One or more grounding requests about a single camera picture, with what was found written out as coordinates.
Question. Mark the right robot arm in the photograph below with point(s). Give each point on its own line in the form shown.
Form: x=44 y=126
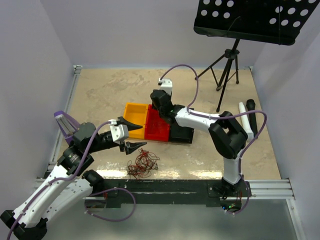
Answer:
x=228 y=136

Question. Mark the red plastic bin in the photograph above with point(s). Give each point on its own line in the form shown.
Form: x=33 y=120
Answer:
x=156 y=129

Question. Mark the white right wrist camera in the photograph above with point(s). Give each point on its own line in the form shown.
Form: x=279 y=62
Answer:
x=166 y=85

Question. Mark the yellow plastic bin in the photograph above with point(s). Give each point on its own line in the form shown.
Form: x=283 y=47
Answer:
x=136 y=113

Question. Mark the black music stand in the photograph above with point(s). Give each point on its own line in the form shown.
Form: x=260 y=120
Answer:
x=285 y=70

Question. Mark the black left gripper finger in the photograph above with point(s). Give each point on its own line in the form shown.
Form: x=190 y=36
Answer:
x=130 y=147
x=130 y=126

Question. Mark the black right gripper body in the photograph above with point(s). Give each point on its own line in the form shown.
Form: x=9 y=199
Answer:
x=160 y=113

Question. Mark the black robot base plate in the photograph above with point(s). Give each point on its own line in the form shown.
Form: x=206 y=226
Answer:
x=208 y=192

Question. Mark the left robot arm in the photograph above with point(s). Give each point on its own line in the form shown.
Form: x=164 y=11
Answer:
x=70 y=180

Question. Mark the aluminium table frame rail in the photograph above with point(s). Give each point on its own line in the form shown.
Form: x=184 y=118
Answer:
x=59 y=139

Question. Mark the black plastic bin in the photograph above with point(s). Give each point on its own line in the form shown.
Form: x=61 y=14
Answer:
x=177 y=133

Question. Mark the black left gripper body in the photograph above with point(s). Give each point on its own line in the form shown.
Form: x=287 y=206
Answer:
x=104 y=143

